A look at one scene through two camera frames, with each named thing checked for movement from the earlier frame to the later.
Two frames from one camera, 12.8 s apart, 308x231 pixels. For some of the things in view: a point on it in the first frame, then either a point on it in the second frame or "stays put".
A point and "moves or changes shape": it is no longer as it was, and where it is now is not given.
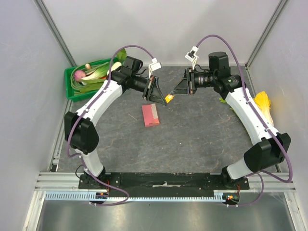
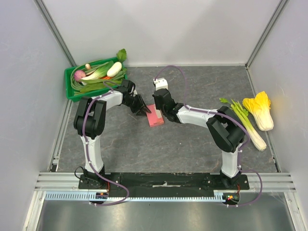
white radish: [114, 66] stays put
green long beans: [76, 86] stays put
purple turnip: [78, 74] stays put
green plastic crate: [80, 96] stays put
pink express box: [150, 115] moves or changes shape
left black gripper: [152, 85] → [140, 103]
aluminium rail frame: [69, 182] stays put
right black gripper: [189, 81] → [159, 106]
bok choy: [101, 71] stays put
